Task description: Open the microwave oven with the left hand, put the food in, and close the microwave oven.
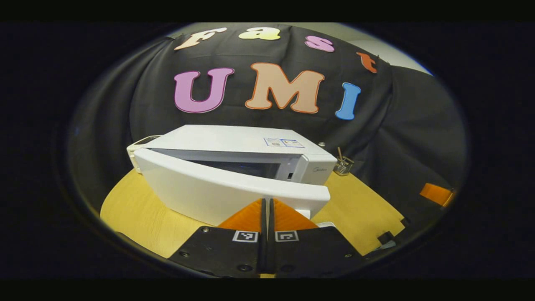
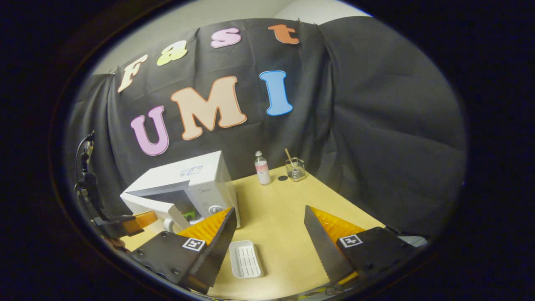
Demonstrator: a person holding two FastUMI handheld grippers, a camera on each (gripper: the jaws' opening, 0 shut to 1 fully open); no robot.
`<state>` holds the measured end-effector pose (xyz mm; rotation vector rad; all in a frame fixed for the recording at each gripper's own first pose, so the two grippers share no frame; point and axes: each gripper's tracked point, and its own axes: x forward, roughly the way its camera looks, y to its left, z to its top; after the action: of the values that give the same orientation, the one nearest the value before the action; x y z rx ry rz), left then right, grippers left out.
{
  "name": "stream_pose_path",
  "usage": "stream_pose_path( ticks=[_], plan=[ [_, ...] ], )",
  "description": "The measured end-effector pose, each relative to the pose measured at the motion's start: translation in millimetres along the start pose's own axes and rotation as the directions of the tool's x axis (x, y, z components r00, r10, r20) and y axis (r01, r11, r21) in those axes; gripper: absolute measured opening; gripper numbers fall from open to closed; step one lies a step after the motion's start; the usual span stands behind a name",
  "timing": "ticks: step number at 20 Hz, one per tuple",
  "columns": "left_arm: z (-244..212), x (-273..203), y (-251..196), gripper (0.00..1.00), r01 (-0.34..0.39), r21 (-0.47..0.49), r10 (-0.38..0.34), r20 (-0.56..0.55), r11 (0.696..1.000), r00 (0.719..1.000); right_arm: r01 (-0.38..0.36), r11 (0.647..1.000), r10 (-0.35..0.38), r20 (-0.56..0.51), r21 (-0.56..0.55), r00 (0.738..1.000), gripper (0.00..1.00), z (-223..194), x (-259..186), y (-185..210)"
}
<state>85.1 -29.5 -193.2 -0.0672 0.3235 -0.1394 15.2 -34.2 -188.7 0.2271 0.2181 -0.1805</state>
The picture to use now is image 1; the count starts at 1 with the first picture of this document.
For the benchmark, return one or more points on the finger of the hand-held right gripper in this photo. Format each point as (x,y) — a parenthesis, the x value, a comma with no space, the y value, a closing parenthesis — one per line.
(436,194)

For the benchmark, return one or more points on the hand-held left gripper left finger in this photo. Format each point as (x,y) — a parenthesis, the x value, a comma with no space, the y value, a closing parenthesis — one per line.
(221,251)

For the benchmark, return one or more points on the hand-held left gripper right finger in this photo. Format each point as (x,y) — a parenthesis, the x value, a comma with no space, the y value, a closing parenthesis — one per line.
(309,251)

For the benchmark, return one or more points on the white microwave oven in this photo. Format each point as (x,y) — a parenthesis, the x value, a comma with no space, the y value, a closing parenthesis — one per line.
(209,188)

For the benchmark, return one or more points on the small white tray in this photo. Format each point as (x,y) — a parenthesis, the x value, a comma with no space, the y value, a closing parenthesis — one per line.
(326,225)

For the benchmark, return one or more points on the black table clamp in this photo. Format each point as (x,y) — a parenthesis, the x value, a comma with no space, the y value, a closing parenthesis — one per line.
(386,238)

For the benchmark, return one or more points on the black backdrop cloth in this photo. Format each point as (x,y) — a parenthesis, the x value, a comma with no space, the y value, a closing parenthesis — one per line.
(418,125)

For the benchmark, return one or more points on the glass holder with stick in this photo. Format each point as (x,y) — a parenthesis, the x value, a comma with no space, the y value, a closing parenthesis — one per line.
(343,165)

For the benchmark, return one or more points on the white toaster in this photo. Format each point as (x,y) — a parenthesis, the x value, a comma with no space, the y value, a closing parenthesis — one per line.
(134,147)

